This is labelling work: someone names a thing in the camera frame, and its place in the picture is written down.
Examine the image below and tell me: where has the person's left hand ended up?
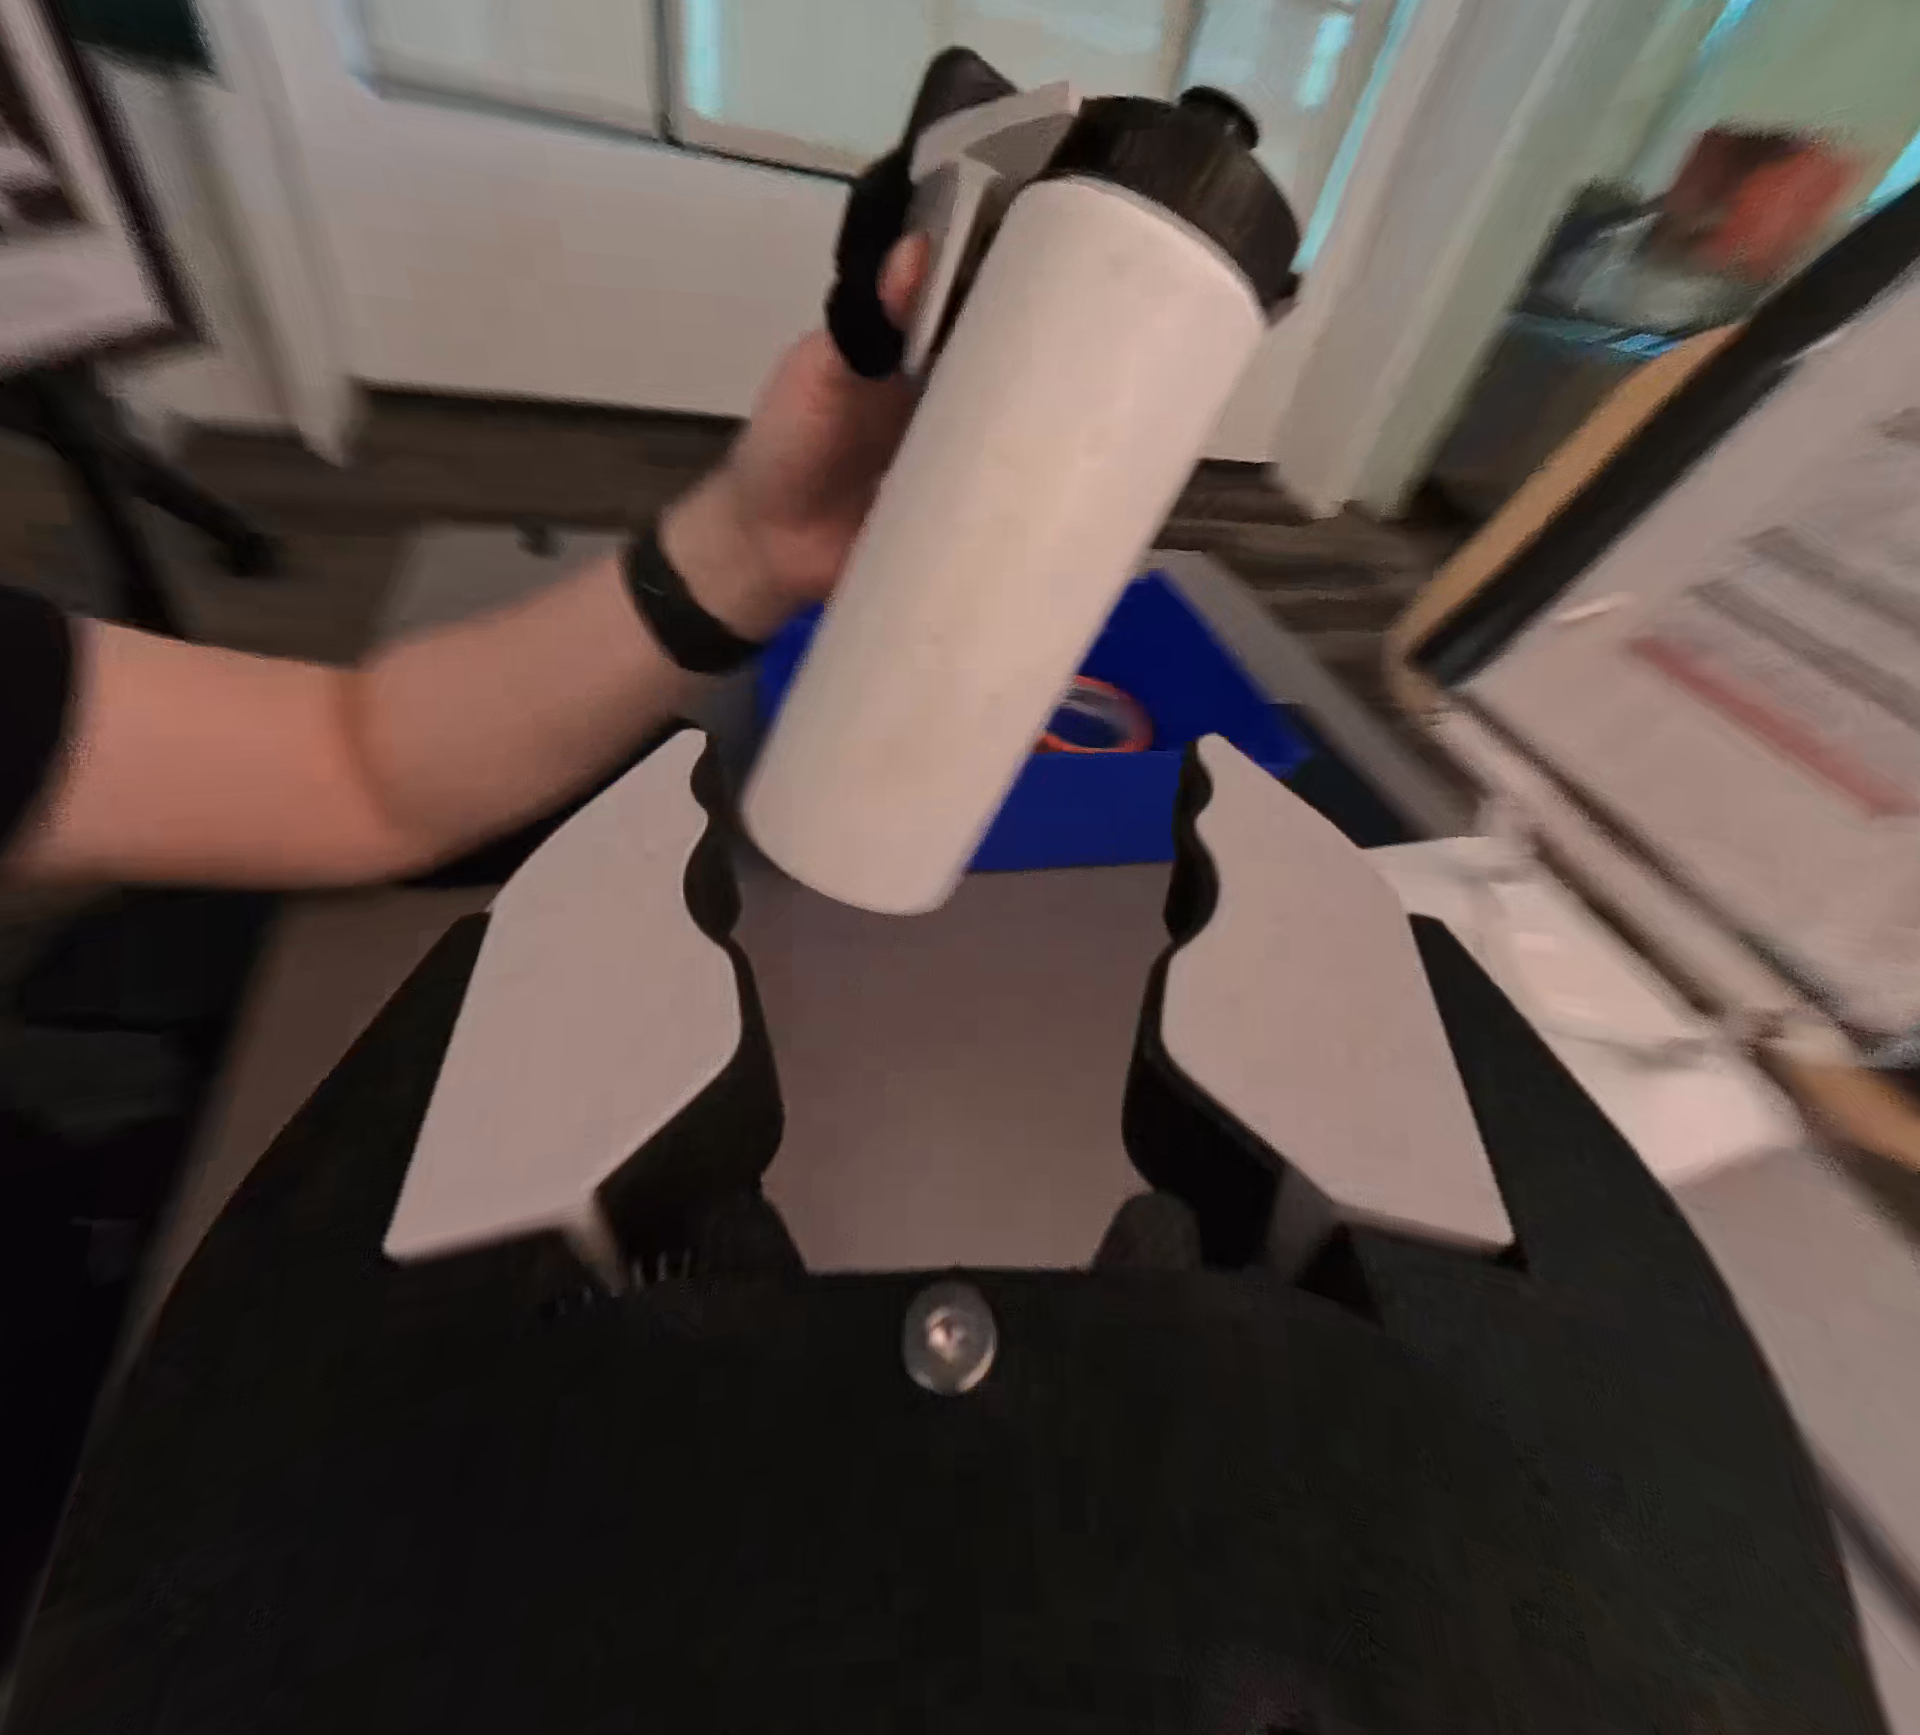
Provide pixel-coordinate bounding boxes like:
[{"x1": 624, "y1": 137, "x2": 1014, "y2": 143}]
[{"x1": 661, "y1": 232, "x2": 937, "y2": 634}]

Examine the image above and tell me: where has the black wristband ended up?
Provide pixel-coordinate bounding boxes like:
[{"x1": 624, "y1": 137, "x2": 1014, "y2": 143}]
[{"x1": 619, "y1": 524, "x2": 764, "y2": 676}]

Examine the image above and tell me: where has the blue plastic bin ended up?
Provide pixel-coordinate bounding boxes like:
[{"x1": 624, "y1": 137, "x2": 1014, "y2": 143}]
[{"x1": 754, "y1": 570, "x2": 1316, "y2": 876}]

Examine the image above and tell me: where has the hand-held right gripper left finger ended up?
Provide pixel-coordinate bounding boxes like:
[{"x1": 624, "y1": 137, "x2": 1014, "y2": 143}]
[{"x1": 383, "y1": 728, "x2": 787, "y2": 1284}]

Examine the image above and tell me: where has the laminated instruction sheet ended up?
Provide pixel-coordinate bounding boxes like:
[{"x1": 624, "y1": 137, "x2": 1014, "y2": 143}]
[{"x1": 1462, "y1": 280, "x2": 1920, "y2": 1018}]

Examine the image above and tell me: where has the white bottle with black lid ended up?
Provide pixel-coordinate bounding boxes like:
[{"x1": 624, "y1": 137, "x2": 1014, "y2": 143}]
[{"x1": 739, "y1": 91, "x2": 1305, "y2": 916}]

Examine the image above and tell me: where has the person's left forearm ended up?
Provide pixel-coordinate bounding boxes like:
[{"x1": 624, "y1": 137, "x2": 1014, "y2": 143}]
[{"x1": 0, "y1": 550, "x2": 708, "y2": 886}]

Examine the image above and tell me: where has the orange tape roll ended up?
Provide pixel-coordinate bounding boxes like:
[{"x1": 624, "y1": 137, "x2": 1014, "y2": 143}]
[{"x1": 1042, "y1": 676, "x2": 1158, "y2": 760}]

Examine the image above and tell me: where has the person's black shirt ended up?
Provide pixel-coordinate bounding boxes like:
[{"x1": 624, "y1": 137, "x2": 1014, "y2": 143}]
[{"x1": 0, "y1": 588, "x2": 79, "y2": 852}]

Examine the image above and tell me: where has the wooden board with black panel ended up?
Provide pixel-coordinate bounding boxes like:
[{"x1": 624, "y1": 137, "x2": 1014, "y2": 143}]
[{"x1": 1386, "y1": 190, "x2": 1920, "y2": 1062}]

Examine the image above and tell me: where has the white metal stand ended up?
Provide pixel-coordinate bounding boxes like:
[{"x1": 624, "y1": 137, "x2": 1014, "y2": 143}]
[{"x1": 1381, "y1": 838, "x2": 1803, "y2": 1182}]

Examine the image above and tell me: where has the black and white tag poster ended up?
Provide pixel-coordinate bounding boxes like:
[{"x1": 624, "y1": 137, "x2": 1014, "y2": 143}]
[{"x1": 0, "y1": 0, "x2": 204, "y2": 376}]

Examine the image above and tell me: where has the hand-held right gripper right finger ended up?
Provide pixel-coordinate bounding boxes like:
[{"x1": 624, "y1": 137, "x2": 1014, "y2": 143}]
[{"x1": 1122, "y1": 734, "x2": 1518, "y2": 1280}]

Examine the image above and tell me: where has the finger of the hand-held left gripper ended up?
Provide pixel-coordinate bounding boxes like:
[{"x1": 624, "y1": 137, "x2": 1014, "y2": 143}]
[{"x1": 904, "y1": 87, "x2": 1087, "y2": 376}]

